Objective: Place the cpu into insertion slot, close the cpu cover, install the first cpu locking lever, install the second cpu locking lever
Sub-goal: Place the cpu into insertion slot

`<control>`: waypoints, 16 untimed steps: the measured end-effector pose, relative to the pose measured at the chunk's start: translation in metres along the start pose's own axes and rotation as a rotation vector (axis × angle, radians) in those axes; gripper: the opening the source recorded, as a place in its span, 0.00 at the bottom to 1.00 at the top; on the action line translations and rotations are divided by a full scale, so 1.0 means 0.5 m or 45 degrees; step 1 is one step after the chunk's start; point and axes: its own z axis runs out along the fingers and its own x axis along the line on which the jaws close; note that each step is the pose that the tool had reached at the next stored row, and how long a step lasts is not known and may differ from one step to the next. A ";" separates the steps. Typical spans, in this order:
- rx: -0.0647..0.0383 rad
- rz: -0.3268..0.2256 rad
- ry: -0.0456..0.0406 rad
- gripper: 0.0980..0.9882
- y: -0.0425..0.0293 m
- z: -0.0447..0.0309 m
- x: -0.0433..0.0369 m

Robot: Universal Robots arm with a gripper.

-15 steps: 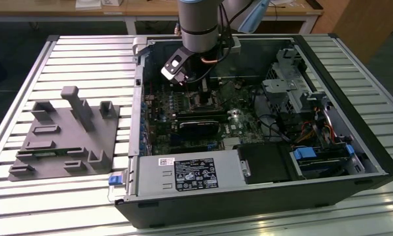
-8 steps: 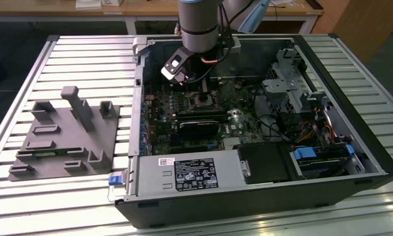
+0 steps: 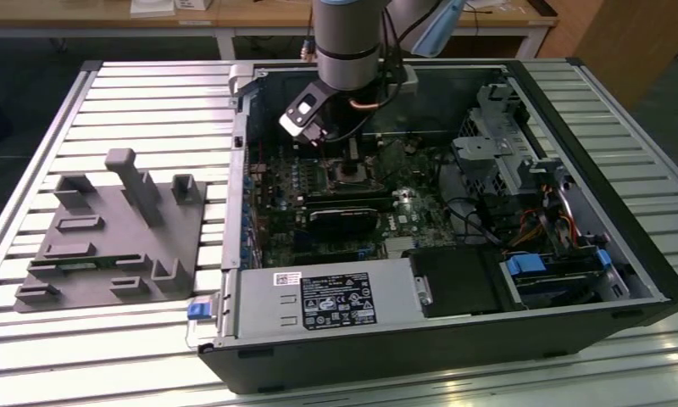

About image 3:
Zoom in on black graphics card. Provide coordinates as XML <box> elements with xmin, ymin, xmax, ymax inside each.
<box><xmin>308</xmin><ymin>205</ymin><xmax>381</xmax><ymax>235</ymax></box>

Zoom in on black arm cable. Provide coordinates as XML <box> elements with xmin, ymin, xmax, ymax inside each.
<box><xmin>327</xmin><ymin>0</ymin><xmax>450</xmax><ymax>143</ymax></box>

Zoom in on green RAM stick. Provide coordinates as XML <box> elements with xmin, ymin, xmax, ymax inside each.
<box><xmin>49</xmin><ymin>259</ymin><xmax>117</xmax><ymax>270</ymax></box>

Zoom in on green motherboard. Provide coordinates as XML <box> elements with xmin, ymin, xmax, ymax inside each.
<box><xmin>245</xmin><ymin>135</ymin><xmax>470</xmax><ymax>270</ymax></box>

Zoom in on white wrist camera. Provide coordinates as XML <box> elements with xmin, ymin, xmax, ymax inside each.
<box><xmin>279</xmin><ymin>81</ymin><xmax>340</xmax><ymax>137</ymax></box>

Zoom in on silver heat sink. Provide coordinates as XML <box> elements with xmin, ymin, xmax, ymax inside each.
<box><xmin>384</xmin><ymin>237</ymin><xmax>417</xmax><ymax>258</ymax></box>

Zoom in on metal drive cage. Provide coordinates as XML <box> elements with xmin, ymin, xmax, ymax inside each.
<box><xmin>449</xmin><ymin>82</ymin><xmax>566</xmax><ymax>196</ymax></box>

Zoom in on wooden desk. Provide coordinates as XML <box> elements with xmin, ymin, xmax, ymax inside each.
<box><xmin>0</xmin><ymin>0</ymin><xmax>561</xmax><ymax>60</ymax></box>

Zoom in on hard disk in blue carrier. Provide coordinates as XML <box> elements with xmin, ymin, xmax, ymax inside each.
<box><xmin>500</xmin><ymin>249</ymin><xmax>606</xmax><ymax>307</ymax></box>

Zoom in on wooden cabinet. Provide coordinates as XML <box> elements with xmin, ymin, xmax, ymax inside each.
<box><xmin>553</xmin><ymin>0</ymin><xmax>678</xmax><ymax>112</ymax></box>

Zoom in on black cable in case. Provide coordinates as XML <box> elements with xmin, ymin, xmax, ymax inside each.
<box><xmin>444</xmin><ymin>195</ymin><xmax>505</xmax><ymax>248</ymax></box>

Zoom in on CPU socket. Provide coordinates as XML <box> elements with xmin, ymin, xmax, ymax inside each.
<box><xmin>324</xmin><ymin>156</ymin><xmax>385</xmax><ymax>192</ymax></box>

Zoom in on black open PC case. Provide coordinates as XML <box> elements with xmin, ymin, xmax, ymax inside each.
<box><xmin>197</xmin><ymin>58</ymin><xmax>678</xmax><ymax>393</ymax></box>

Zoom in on blue case latch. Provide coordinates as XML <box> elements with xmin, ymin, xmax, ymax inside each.
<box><xmin>185</xmin><ymin>298</ymin><xmax>217</xmax><ymax>322</ymax></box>

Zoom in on black drive box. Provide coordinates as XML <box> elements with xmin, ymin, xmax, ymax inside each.
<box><xmin>400</xmin><ymin>245</ymin><xmax>522</xmax><ymax>319</ymax></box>

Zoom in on silver power supply with label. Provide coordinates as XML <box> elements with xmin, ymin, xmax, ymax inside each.
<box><xmin>217</xmin><ymin>258</ymin><xmax>431</xmax><ymax>340</ymax></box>

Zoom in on black RAM stick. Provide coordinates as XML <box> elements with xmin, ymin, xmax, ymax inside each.
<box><xmin>304</xmin><ymin>190</ymin><xmax>392</xmax><ymax>205</ymax></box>

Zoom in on gray plastic parts rack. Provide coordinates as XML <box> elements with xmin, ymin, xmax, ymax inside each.
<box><xmin>11</xmin><ymin>148</ymin><xmax>211</xmax><ymax>314</ymax></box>

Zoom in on orange and yellow wires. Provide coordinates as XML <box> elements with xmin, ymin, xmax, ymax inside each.
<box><xmin>510</xmin><ymin>210</ymin><xmax>578</xmax><ymax>248</ymax></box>

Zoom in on pale blue teach pendant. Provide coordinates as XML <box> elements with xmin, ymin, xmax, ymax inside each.
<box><xmin>411</xmin><ymin>0</ymin><xmax>466</xmax><ymax>59</ymax></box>

